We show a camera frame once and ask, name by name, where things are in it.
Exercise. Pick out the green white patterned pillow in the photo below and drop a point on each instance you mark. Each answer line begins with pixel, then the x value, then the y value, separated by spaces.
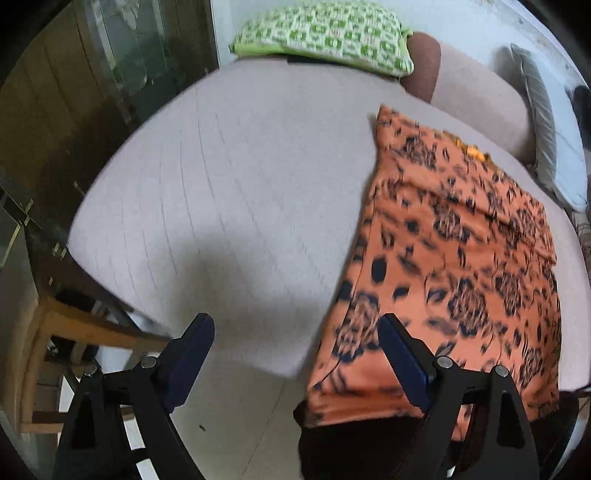
pixel 360 34

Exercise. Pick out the orange black floral garment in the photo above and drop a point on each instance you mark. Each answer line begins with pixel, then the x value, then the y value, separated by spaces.
pixel 463 256

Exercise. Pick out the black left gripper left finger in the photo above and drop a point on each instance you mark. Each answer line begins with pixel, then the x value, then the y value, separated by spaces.
pixel 118 420

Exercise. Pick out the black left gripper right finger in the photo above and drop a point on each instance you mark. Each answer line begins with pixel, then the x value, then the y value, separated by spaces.
pixel 474 423

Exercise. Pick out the grey white pillow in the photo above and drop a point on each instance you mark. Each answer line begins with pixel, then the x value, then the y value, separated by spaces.
pixel 560 164

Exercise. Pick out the pink brown bolster cushion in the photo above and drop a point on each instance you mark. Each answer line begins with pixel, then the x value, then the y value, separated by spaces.
pixel 462 87

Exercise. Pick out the dark wooden glass cabinet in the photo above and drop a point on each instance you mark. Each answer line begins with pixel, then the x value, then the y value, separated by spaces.
pixel 78 78

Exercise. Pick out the black furry object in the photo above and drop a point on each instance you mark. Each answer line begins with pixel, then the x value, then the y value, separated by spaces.
pixel 581 101

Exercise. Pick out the wooden chair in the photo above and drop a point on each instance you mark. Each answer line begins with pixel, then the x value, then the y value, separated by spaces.
pixel 56 337

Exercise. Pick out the pink quilted bed mattress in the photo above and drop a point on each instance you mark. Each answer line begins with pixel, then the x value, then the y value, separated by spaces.
pixel 240 198

